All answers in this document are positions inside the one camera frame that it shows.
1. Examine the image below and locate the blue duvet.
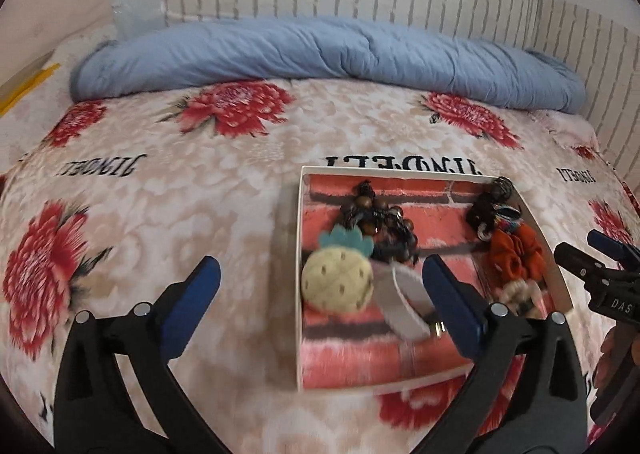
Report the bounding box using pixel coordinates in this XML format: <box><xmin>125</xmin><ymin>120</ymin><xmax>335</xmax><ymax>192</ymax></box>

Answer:
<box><xmin>70</xmin><ymin>17</ymin><xmax>587</xmax><ymax>113</ymax></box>

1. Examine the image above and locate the cream braided hair tie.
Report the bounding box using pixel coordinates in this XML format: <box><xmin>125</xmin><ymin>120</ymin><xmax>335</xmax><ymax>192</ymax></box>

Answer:
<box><xmin>497</xmin><ymin>279</ymin><xmax>544</xmax><ymax>321</ymax></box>

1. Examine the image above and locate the person's right hand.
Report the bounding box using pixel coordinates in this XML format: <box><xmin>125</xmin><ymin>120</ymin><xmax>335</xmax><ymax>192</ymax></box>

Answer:
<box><xmin>594</xmin><ymin>327</ymin><xmax>640</xmax><ymax>387</ymax></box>

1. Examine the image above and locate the orange scrunchie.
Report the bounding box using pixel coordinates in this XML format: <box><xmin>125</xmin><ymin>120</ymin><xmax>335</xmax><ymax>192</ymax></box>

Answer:
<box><xmin>487</xmin><ymin>224</ymin><xmax>546</xmax><ymax>286</ymax></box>

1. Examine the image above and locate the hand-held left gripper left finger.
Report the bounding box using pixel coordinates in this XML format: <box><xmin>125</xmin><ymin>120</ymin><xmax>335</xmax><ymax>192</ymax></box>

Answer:
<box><xmin>52</xmin><ymin>255</ymin><xmax>223</xmax><ymax>454</ymax></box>

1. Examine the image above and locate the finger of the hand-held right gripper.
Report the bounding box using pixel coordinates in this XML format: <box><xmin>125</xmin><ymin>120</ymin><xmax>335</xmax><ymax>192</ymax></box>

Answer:
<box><xmin>554</xmin><ymin>241</ymin><xmax>640</xmax><ymax>287</ymax></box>
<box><xmin>587</xmin><ymin>229</ymin><xmax>640</xmax><ymax>271</ymax></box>

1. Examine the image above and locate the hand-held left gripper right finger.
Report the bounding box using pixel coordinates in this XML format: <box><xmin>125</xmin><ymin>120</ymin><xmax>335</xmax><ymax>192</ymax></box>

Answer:
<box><xmin>412</xmin><ymin>254</ymin><xmax>589</xmax><ymax>454</ymax></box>

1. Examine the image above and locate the wooden bead bracelet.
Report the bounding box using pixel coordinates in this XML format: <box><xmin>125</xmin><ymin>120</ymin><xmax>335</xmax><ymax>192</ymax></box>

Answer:
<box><xmin>340</xmin><ymin>181</ymin><xmax>401</xmax><ymax>236</ymax></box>

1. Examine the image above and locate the black scrunchie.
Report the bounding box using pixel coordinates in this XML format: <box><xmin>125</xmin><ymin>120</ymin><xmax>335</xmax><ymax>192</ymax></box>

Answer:
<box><xmin>466</xmin><ymin>194</ymin><xmax>501</xmax><ymax>236</ymax></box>

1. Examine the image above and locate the cream pineapple plush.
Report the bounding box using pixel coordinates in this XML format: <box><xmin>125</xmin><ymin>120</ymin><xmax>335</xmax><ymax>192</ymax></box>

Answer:
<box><xmin>301</xmin><ymin>227</ymin><xmax>376</xmax><ymax>310</ymax></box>

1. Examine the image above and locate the yellow strip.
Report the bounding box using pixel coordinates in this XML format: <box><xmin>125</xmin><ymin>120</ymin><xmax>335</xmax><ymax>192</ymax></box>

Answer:
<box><xmin>0</xmin><ymin>63</ymin><xmax>61</xmax><ymax>117</ymax></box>

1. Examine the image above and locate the black claw hair clip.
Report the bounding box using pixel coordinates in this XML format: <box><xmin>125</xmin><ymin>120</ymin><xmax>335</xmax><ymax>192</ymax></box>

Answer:
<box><xmin>487</xmin><ymin>177</ymin><xmax>517</xmax><ymax>201</ymax></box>

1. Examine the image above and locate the white box with brick print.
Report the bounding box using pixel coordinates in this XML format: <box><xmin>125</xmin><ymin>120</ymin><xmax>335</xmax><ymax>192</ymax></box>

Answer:
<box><xmin>295</xmin><ymin>165</ymin><xmax>575</xmax><ymax>394</ymax></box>

